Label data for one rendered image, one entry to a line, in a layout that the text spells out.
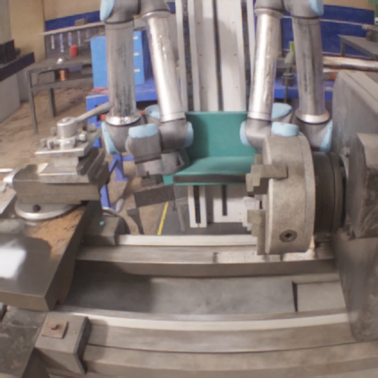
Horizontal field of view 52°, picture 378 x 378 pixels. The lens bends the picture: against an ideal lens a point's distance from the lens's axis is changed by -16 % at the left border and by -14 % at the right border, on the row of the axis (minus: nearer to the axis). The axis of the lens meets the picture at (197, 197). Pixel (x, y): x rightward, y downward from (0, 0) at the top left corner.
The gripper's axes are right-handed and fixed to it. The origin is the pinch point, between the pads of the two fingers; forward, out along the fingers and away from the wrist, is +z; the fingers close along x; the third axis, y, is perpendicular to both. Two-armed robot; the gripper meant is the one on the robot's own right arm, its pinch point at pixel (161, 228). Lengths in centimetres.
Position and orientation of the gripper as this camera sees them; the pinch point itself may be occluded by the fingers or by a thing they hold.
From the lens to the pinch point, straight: 144.8
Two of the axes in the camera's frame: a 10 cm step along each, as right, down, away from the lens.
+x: -9.8, 1.9, 0.1
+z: 1.9, 9.8, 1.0
